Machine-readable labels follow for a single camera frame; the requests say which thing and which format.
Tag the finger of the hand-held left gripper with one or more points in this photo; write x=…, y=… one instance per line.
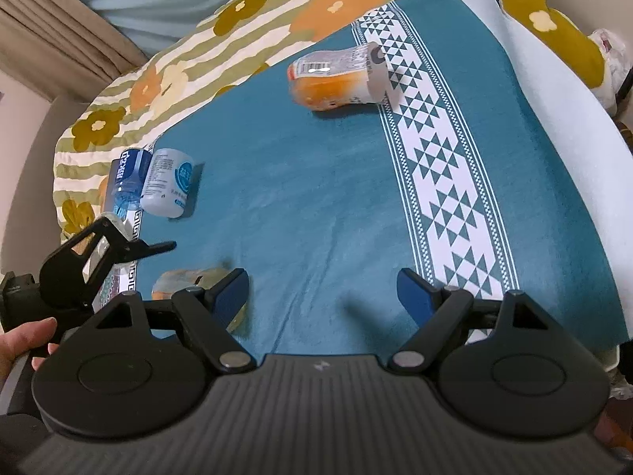
x=64, y=269

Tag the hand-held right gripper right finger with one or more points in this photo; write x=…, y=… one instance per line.
x=413, y=293

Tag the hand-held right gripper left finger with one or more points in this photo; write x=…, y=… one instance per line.
x=228, y=294

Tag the orange juice bottle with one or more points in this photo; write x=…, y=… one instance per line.
x=336, y=81

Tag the pale yellow cup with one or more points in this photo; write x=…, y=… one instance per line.
x=188, y=277

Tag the person's left hand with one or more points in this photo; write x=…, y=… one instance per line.
x=22, y=346

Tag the blue clear water bottle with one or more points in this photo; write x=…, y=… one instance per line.
x=126, y=180

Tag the teal patterned cloth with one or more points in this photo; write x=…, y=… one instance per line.
x=296, y=198

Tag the white bottle with blue label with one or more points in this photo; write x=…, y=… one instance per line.
x=168, y=185

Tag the beige curtain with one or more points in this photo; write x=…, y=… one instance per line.
x=49, y=24

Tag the striped floral blanket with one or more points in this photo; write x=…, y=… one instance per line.
x=198, y=39

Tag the white plastic bag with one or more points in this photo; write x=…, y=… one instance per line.
x=615, y=64

